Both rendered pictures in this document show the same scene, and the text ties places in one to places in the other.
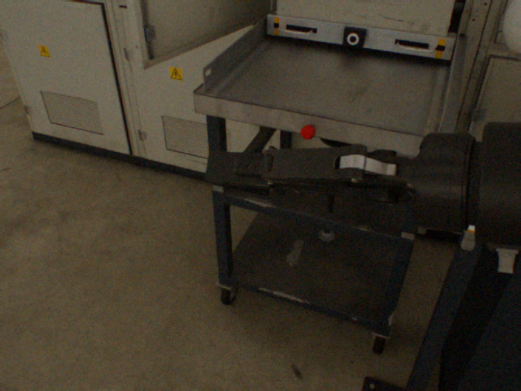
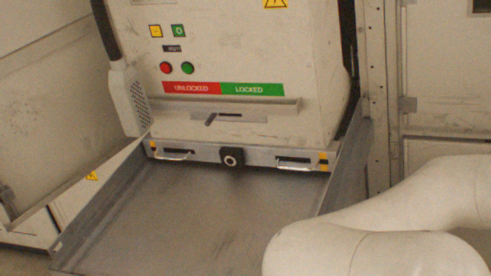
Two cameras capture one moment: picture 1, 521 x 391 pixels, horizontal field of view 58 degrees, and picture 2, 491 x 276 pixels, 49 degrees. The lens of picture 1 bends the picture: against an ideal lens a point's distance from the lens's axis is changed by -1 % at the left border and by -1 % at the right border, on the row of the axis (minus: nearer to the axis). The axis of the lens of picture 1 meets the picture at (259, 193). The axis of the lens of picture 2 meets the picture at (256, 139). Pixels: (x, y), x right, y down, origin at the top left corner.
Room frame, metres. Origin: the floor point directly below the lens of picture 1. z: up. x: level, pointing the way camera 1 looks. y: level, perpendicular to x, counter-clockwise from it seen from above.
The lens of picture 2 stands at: (0.21, -0.42, 1.68)
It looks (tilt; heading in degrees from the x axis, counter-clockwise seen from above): 33 degrees down; 4
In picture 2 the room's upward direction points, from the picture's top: 11 degrees counter-clockwise
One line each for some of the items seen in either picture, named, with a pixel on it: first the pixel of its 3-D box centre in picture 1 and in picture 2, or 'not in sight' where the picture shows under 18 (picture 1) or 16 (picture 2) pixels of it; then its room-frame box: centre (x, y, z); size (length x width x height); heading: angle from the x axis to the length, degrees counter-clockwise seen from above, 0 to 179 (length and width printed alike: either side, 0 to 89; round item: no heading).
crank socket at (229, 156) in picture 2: (353, 37); (231, 158); (1.33, -0.27, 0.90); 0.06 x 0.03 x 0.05; 68
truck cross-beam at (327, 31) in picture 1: (357, 33); (237, 149); (1.37, -0.28, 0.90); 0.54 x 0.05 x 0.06; 68
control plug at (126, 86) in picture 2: not in sight; (131, 98); (1.37, -0.06, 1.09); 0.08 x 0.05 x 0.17; 158
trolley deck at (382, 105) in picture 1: (346, 70); (229, 194); (1.28, -0.25, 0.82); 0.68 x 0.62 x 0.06; 158
